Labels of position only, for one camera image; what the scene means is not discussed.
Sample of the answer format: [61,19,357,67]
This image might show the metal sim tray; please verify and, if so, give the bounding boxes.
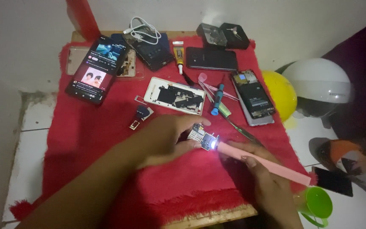
[134,94,149,106]

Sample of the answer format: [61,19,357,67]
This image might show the black smartphone with dark screen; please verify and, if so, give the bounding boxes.
[185,46,239,72]

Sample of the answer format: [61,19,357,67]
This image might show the person's left hand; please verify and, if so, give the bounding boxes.
[132,114,212,170]

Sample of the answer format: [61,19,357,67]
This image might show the yellow helmet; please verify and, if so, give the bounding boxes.
[261,70,298,123]

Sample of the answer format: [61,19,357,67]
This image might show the orange and white helmet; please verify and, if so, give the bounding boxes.
[308,137,366,179]

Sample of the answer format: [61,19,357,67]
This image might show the red post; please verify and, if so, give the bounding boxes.
[65,0,101,42]

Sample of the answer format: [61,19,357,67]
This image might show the pink lighted pen tool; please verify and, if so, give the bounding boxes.
[211,139,312,187]

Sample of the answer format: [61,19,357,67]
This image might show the white phone frame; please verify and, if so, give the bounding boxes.
[143,77,207,116]

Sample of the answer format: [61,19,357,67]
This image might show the yellow glue tube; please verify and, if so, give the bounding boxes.
[172,41,186,75]

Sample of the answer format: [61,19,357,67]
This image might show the black smartphone with lit screen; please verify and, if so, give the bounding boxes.
[64,35,130,106]

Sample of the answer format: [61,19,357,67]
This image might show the blue screwdriver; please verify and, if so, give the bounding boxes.
[210,83,225,116]

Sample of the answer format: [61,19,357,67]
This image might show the black phone with glossy screen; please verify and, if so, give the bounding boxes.
[311,166,354,198]

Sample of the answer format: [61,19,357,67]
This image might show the pink plastic pry tool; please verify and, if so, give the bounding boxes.
[198,72,240,101]

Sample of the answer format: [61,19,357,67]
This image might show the black box with clear lid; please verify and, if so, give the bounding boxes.
[196,22,228,49]

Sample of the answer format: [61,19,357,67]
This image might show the opened silver phone with battery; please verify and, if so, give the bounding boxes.
[230,69,276,127]

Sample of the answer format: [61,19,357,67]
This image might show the white usb cable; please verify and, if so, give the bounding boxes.
[122,16,162,45]

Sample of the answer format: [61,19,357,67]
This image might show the metal tweezers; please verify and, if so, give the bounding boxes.
[198,80,216,104]

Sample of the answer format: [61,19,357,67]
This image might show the dark maroon cloth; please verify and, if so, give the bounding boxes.
[321,14,366,153]

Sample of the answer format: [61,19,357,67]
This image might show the green toothbrush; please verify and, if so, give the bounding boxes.
[218,103,263,147]

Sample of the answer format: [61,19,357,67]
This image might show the clear phone case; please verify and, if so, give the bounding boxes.
[66,46,138,79]

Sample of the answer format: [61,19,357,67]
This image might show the opened black phone body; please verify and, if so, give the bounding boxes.
[122,27,175,72]

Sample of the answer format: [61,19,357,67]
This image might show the dark blue phone cover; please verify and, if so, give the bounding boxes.
[110,31,171,51]

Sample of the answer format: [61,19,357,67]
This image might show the green plastic cup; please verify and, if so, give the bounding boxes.
[297,186,334,228]

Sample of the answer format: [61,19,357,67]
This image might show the small phone circuit board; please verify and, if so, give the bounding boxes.
[187,123,219,151]

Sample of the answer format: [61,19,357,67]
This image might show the red fringed cloth mat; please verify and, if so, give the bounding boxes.
[10,34,317,223]

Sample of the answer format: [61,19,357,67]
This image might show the person's right hand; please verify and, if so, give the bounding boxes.
[222,141,295,208]

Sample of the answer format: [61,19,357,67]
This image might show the small camera module part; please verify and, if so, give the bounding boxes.
[129,105,154,131]

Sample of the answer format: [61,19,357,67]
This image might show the black box with small parts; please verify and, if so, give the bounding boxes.
[219,22,251,50]

